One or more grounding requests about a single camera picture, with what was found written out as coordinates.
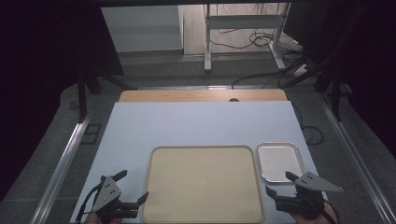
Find small metal tray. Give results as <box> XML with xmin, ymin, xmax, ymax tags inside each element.
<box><xmin>256</xmin><ymin>141</ymin><xmax>306</xmax><ymax>184</ymax></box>

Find white power strip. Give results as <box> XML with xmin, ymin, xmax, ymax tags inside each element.
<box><xmin>291</xmin><ymin>63</ymin><xmax>310</xmax><ymax>78</ymax></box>

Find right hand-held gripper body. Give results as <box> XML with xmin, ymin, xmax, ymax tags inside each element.
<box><xmin>275</xmin><ymin>171</ymin><xmax>344</xmax><ymax>219</ymax></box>

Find white cabinet panel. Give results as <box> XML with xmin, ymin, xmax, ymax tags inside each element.
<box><xmin>100</xmin><ymin>5</ymin><xmax>185</xmax><ymax>54</ymax></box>

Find large beige tray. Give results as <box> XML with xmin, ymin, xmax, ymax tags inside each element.
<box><xmin>141</xmin><ymin>145</ymin><xmax>266</xmax><ymax>224</ymax></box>

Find black metal stand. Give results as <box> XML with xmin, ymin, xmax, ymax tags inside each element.
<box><xmin>313</xmin><ymin>69</ymin><xmax>351</xmax><ymax>122</ymax></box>
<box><xmin>76</xmin><ymin>69</ymin><xmax>138</xmax><ymax>123</ymax></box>

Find dark curtain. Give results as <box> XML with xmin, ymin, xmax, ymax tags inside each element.
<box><xmin>284</xmin><ymin>0</ymin><xmax>396</xmax><ymax>158</ymax></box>
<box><xmin>0</xmin><ymin>0</ymin><xmax>125</xmax><ymax>203</ymax></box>

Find white metal desk frame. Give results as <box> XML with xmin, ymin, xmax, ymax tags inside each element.
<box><xmin>203</xmin><ymin>2</ymin><xmax>292</xmax><ymax>73</ymax></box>

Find long black floor cable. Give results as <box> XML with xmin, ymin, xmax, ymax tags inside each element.
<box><xmin>231</xmin><ymin>70</ymin><xmax>286</xmax><ymax>91</ymax></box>

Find looped black cable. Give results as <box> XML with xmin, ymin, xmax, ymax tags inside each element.
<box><xmin>291</xmin><ymin>103</ymin><xmax>325</xmax><ymax>147</ymax></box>

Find person's left hand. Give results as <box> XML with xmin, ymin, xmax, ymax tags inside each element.
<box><xmin>83</xmin><ymin>212</ymin><xmax>123</xmax><ymax>224</ymax></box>

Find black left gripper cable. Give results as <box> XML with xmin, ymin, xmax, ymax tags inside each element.
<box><xmin>75</xmin><ymin>182</ymin><xmax>105</xmax><ymax>224</ymax></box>

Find pale blue table sheet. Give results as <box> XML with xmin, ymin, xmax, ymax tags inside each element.
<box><xmin>69</xmin><ymin>100</ymin><xmax>329</xmax><ymax>224</ymax></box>

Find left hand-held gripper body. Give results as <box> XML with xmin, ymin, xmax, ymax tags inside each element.
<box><xmin>92</xmin><ymin>175</ymin><xmax>140</xmax><ymax>224</ymax></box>

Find aluminium floor rail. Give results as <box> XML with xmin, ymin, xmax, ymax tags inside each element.
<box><xmin>318</xmin><ymin>92</ymin><xmax>396</xmax><ymax>224</ymax></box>
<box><xmin>30</xmin><ymin>113</ymin><xmax>92</xmax><ymax>224</ymax></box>

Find tangled black floor cables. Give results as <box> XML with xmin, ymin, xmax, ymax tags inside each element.
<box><xmin>207</xmin><ymin>27</ymin><xmax>307</xmax><ymax>54</ymax></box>

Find person's right hand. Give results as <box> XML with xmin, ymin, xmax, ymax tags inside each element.
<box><xmin>290</xmin><ymin>202</ymin><xmax>340</xmax><ymax>224</ymax></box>

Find wooden table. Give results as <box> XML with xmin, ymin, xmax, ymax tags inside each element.
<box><xmin>119</xmin><ymin>88</ymin><xmax>289</xmax><ymax>104</ymax></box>

